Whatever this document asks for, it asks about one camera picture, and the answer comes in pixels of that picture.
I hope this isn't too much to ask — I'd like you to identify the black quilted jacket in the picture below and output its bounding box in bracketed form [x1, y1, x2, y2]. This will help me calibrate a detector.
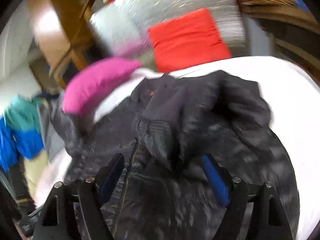
[51, 70, 299, 239]

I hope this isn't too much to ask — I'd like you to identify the grey suit jacket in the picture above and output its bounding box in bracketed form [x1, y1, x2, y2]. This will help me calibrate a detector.
[37, 99, 65, 163]

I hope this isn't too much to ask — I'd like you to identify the wooden side shelf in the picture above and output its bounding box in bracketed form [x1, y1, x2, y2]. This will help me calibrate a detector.
[242, 5, 319, 84]

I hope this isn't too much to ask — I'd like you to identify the teal shirt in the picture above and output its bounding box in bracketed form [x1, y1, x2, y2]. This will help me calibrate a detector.
[3, 95, 47, 134]

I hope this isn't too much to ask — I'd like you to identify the silver foil insulation mat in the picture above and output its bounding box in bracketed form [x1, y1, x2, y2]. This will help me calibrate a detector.
[88, 0, 246, 59]

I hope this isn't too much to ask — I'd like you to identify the blue jacket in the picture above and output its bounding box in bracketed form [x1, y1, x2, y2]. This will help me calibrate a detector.
[1, 116, 44, 173]

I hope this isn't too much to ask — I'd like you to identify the magenta pillow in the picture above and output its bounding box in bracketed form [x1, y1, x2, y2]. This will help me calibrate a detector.
[62, 57, 142, 116]

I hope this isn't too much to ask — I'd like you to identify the red pillow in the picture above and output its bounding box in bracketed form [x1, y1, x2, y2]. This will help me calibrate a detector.
[148, 8, 231, 73]

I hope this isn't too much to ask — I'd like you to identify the white fluffy bed blanket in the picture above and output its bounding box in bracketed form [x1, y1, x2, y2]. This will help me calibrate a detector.
[35, 56, 319, 239]

